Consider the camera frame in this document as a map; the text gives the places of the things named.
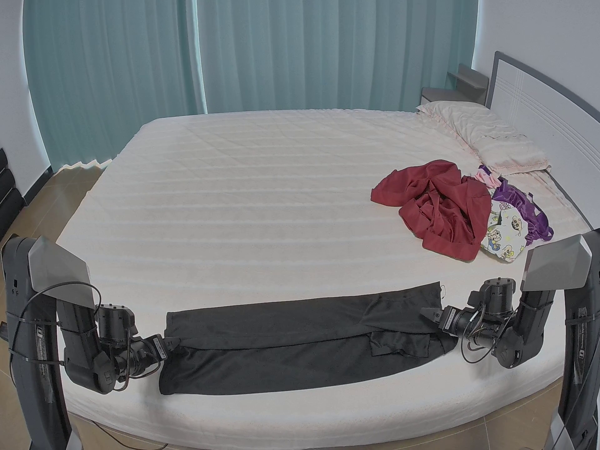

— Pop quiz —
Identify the black T-shirt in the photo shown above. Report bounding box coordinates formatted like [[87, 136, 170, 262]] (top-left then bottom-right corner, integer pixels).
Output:
[[158, 282, 458, 396]]

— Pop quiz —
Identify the bed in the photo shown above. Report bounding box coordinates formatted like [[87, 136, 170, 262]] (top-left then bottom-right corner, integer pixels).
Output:
[[47, 51, 600, 439]]

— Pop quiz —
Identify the white printed garment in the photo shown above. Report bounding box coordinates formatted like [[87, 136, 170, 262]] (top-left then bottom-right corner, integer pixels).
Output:
[[480, 203, 530, 263]]

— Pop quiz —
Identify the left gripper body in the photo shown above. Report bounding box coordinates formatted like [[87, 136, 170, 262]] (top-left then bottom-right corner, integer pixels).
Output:
[[149, 335, 170, 362]]

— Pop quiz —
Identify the grey bedside table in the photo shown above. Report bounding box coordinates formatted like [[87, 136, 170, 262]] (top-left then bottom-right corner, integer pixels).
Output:
[[420, 63, 489, 107]]

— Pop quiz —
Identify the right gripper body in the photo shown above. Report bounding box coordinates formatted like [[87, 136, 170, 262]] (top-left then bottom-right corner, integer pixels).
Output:
[[438, 305, 462, 335]]

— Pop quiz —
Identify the black cable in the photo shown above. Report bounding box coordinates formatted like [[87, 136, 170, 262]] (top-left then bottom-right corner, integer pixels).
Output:
[[88, 421, 166, 450], [10, 282, 103, 360], [461, 331, 498, 364]]

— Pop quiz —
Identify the pink garment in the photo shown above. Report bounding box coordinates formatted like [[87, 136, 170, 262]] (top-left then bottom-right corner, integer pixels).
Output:
[[473, 164, 502, 188]]

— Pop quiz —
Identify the purple satin garment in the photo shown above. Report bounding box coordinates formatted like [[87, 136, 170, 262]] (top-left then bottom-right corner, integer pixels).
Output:
[[490, 176, 555, 245]]

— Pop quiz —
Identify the blue-green curtain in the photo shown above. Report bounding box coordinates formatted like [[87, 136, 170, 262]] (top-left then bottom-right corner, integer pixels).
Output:
[[23, 0, 207, 170], [190, 0, 481, 111]]

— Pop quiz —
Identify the pale pink pillow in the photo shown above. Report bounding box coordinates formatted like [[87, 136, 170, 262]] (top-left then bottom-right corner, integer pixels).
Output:
[[416, 100, 552, 174]]

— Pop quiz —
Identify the dark red garment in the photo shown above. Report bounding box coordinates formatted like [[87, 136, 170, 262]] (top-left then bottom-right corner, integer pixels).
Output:
[[371, 160, 493, 262]]

